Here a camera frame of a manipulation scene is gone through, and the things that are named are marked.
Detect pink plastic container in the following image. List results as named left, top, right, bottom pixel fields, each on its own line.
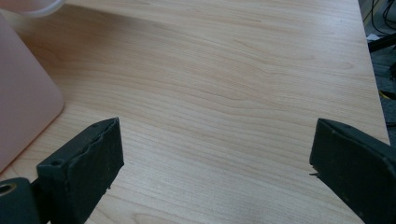
left=0, top=0, right=67, bottom=174

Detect black metal stand bar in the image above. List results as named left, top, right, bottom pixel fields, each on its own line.
left=367, top=33, right=396, bottom=53

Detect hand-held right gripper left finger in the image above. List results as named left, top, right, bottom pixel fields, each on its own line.
left=36, top=117, right=125, bottom=224

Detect black cables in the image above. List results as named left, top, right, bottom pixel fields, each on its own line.
left=363, top=0, right=396, bottom=35

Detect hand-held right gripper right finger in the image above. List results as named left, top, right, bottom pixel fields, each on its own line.
left=309, top=118, right=396, bottom=224

